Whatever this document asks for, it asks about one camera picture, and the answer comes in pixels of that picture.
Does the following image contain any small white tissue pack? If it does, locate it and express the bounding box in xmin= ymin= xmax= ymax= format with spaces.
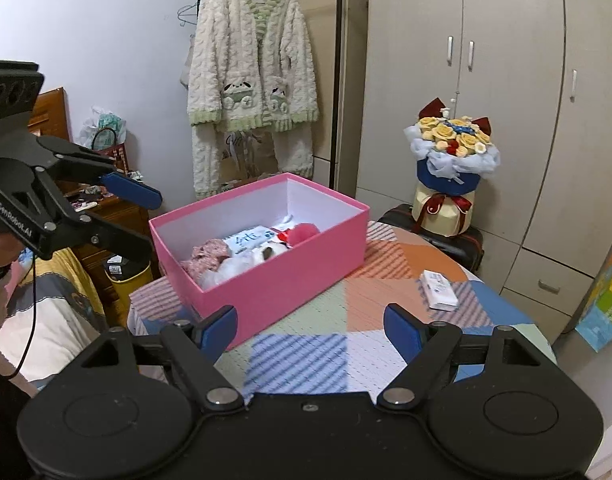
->
xmin=420 ymin=270 xmax=459 ymax=312

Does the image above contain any white plush toy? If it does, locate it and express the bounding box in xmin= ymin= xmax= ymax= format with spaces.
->
xmin=199 ymin=242 xmax=289 ymax=290

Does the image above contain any blue white tissue pack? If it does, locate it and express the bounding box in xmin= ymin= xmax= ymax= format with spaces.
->
xmin=223 ymin=226 xmax=277 ymax=256

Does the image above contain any pink fluffy pompom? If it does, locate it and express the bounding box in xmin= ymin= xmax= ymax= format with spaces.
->
xmin=286 ymin=223 xmax=320 ymax=247

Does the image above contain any floral pink cloth scrunchie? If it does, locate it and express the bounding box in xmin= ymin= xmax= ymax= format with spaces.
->
xmin=180 ymin=238 xmax=231 ymax=281

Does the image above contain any left hand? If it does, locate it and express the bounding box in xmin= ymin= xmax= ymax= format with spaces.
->
xmin=0 ymin=209 xmax=25 ymax=281

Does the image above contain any wooden cabinet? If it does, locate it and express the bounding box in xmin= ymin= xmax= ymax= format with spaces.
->
xmin=27 ymin=86 xmax=159 ymax=281

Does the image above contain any yellow bin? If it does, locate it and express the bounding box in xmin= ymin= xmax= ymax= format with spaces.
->
xmin=104 ymin=255 xmax=153 ymax=326

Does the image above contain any patchwork tablecloth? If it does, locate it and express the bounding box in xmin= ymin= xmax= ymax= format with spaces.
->
xmin=126 ymin=220 xmax=560 ymax=396

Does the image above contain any pink cardboard box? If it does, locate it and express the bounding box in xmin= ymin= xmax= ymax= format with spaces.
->
xmin=150 ymin=174 xmax=370 ymax=346

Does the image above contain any colourful paper gift bag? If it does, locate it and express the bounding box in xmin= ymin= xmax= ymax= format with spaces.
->
xmin=576 ymin=246 xmax=612 ymax=352

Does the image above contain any white fluffy cardigan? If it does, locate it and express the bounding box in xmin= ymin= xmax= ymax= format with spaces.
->
xmin=187 ymin=0 xmax=319 ymax=198

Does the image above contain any flower bouquet blue wrap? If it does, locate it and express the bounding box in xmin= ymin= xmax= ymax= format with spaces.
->
xmin=403 ymin=98 xmax=500 ymax=238

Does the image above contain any grey wardrobe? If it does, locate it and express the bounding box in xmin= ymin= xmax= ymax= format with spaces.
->
xmin=357 ymin=0 xmax=612 ymax=338

